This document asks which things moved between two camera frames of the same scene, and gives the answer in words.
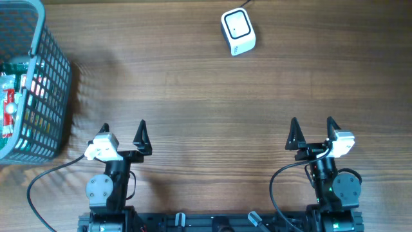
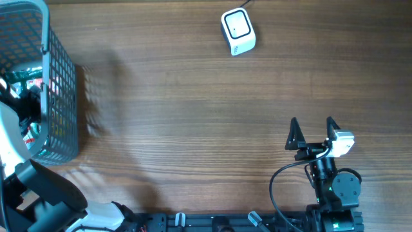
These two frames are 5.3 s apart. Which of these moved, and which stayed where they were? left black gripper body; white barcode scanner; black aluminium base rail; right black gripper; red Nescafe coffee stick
Moved: left black gripper body; red Nescafe coffee stick
Stayed: right black gripper; black aluminium base rail; white barcode scanner
